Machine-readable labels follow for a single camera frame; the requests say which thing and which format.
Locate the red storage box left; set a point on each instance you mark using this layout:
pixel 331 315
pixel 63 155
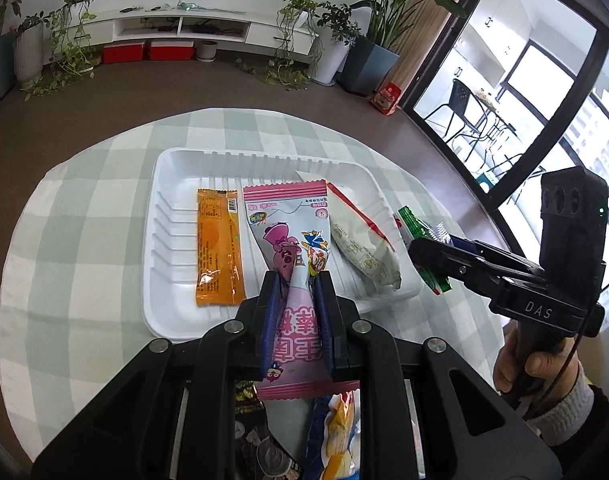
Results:
pixel 123 52

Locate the trailing pothos plant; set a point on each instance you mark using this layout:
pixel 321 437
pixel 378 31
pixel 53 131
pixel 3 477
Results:
pixel 283 69

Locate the green-edged nut packet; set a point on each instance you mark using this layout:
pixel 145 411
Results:
pixel 420 239

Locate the right hand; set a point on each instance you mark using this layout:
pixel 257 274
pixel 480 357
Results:
pixel 563 364

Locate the pink cartoon snack packet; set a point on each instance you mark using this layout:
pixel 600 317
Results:
pixel 290 223

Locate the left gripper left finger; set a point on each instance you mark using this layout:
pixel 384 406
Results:
pixel 273 312

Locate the blue yellow snack packet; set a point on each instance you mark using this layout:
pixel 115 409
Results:
pixel 333 449

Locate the white red-striped snack bag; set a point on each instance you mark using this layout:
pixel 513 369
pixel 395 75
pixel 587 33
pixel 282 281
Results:
pixel 361 241

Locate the small white pot under cabinet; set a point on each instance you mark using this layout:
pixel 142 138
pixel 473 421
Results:
pixel 205 50

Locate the tall plant in dark pot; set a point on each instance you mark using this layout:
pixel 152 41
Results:
pixel 372 56

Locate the red gift bag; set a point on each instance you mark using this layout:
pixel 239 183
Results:
pixel 386 99

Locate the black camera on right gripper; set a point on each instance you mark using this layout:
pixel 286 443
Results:
pixel 574 222

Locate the black chair outside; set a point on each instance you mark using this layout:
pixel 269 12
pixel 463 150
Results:
pixel 469 115

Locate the red storage box right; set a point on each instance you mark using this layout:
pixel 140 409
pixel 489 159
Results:
pixel 170 50

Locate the orange snack packet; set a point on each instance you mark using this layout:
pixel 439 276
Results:
pixel 219 254

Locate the white TV cabinet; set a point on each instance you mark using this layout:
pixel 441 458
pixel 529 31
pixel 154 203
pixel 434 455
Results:
pixel 231 30

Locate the plant in white ribbed pot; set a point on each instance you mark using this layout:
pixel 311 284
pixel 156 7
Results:
pixel 29 50

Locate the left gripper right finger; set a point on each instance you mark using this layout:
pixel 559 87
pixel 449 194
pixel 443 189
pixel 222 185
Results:
pixel 322 290

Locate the green checked tablecloth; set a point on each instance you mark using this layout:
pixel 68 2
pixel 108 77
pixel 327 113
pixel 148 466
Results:
pixel 71 292

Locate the black snack packet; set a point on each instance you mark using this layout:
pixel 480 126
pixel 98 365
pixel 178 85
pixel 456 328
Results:
pixel 258 455

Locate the red storage box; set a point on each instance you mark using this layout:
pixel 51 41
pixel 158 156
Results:
pixel 170 50
pixel 123 52

